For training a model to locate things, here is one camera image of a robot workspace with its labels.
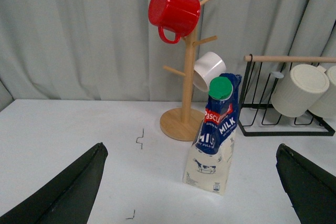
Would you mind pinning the wooden mug tree stand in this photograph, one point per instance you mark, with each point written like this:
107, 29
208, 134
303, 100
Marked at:
182, 123

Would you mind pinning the red mug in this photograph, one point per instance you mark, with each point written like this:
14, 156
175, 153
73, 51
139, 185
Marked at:
174, 18

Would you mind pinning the black wire rack wooden rod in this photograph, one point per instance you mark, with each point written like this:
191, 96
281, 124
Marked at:
257, 115

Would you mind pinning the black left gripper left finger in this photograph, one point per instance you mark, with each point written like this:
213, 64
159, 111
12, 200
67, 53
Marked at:
67, 198

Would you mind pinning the white mug on tree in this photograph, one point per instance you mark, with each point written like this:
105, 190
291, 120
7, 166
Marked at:
206, 68

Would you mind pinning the cream ribbed mug left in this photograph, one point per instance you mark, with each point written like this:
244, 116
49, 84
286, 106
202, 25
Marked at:
300, 88

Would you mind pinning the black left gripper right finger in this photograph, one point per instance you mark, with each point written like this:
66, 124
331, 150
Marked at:
310, 188

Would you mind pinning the blue white milk carton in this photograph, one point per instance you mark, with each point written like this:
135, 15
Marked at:
210, 155

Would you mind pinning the cream ribbed mug right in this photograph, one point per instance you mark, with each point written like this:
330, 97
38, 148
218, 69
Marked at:
325, 106

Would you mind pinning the cream ribbed mug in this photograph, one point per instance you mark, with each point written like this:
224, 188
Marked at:
325, 106
300, 88

